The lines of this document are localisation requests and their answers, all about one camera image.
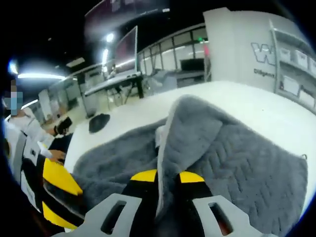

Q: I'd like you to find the person's left hand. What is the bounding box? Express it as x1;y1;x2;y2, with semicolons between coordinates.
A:
48;150;67;163

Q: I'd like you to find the grey towel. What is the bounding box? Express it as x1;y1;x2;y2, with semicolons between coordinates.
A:
73;95;310;237

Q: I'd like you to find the group of white storage bins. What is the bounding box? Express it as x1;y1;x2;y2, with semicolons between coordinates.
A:
281;48;316;105

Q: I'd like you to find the black-legged desk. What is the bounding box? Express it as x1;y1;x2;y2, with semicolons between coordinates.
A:
83;72;146;117

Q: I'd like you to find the grey metal shelf rack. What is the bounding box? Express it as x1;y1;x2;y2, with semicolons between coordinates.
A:
269;19;316;110

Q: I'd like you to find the black object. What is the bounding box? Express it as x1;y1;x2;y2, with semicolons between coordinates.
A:
88;114;111;134

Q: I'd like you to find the long ceiling light strip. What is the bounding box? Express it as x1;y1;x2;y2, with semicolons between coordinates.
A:
16;72;68;80

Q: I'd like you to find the desktop monitor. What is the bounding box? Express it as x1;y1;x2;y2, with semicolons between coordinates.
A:
115;26;139;75

